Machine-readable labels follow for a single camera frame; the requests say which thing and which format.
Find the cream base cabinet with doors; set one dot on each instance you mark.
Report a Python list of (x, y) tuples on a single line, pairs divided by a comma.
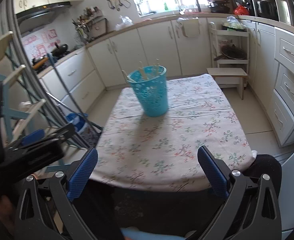
[(152, 45)]

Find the person's right leg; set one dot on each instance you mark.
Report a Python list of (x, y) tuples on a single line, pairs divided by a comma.
[(264, 165)]

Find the teal perforated plastic basket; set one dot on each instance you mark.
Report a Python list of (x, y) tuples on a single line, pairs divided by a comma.
[(152, 100)]

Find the red paper wall decals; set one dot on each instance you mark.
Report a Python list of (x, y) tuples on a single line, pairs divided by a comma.
[(42, 42)]

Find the black tap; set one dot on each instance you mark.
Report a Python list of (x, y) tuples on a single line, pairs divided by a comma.
[(197, 3)]

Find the white electric thermos pot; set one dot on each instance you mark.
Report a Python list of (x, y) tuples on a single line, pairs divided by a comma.
[(284, 10)]

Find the white shelf trolley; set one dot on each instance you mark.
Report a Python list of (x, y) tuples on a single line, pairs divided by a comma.
[(213, 45)]

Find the cream drawer unit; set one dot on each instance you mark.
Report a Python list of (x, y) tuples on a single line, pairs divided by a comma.
[(287, 87)]

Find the small wooden stool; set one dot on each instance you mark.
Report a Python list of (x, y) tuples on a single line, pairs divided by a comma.
[(227, 72)]

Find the bag of vegetables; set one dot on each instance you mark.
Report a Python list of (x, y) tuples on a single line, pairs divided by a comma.
[(233, 23)]

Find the red plastic bag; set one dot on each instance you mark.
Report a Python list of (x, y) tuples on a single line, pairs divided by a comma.
[(240, 10)]

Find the black rice cooker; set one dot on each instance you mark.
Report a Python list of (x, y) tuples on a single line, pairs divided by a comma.
[(264, 7)]

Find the stack of pots and bowls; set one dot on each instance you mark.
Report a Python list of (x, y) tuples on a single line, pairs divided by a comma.
[(218, 1)]

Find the bundle of wooden chopsticks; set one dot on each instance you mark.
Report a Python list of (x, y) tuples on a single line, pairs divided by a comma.
[(144, 74)]

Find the thin metal pole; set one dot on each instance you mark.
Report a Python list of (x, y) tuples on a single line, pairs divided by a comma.
[(69, 107)]

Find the cream narrow door cabinet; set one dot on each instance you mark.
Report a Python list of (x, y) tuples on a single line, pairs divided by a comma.
[(259, 50)]

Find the wall utensil rack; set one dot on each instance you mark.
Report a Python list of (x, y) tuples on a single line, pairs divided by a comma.
[(83, 25)]

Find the black range hood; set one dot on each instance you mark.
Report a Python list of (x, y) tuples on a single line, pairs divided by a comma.
[(37, 13)]

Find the floral tablecloth table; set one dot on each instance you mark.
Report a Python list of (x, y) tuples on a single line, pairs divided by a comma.
[(174, 142)]

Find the white hanging bin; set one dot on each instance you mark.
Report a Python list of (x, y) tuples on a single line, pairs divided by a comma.
[(190, 28)]

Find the white plastic bag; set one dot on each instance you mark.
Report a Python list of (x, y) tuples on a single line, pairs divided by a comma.
[(124, 24)]

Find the cream base cabinet wide drawers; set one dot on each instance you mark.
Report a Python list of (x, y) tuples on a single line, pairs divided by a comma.
[(77, 80)]

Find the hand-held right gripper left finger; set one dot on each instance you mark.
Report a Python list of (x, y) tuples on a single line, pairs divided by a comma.
[(83, 172)]

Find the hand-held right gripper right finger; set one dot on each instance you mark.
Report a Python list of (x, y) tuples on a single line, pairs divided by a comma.
[(213, 172)]

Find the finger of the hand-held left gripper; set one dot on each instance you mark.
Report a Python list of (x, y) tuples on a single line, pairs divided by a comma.
[(37, 155), (33, 137)]

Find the dark wok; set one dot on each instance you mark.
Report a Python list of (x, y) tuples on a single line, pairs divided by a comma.
[(233, 53)]

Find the black cooking pot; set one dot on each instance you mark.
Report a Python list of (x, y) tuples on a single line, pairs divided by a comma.
[(59, 49)]

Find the green bottle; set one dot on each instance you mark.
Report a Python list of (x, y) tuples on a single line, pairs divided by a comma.
[(165, 6)]

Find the chrome kitchen faucet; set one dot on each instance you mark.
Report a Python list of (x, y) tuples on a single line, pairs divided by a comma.
[(180, 5)]

